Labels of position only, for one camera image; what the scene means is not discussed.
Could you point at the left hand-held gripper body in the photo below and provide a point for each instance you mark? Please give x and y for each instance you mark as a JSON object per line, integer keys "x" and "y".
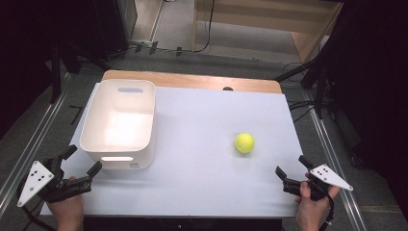
{"x": 36, "y": 179}

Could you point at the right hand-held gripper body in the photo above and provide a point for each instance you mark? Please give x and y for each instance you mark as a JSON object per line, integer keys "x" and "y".
{"x": 332, "y": 178}

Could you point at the white plastic bin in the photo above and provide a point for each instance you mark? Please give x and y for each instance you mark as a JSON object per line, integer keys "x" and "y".
{"x": 118, "y": 128}

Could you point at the yellow tennis ball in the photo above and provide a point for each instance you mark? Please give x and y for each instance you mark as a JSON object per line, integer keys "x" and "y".
{"x": 244, "y": 142}

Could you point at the person's right hand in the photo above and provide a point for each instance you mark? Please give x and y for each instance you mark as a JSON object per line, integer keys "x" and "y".
{"x": 309, "y": 211}

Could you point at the person's left hand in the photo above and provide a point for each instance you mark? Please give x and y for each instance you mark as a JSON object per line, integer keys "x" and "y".
{"x": 67, "y": 211}

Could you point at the black metal stand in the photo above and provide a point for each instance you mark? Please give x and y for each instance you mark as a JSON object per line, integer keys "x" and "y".
{"x": 308, "y": 67}
{"x": 56, "y": 73}

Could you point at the white table sheet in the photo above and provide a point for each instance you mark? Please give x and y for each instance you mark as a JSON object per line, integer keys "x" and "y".
{"x": 198, "y": 154}

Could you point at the black curtain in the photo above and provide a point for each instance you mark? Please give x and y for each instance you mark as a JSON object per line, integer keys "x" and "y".
{"x": 375, "y": 80}
{"x": 38, "y": 41}

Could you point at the wooden table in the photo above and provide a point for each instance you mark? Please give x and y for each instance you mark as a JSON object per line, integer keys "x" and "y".
{"x": 192, "y": 80}

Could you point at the light wooden cabinet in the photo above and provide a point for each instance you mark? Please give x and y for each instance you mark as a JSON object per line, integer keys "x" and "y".
{"x": 256, "y": 19}

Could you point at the metal floor rail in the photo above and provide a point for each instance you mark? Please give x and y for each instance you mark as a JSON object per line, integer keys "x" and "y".
{"x": 333, "y": 160}
{"x": 29, "y": 150}

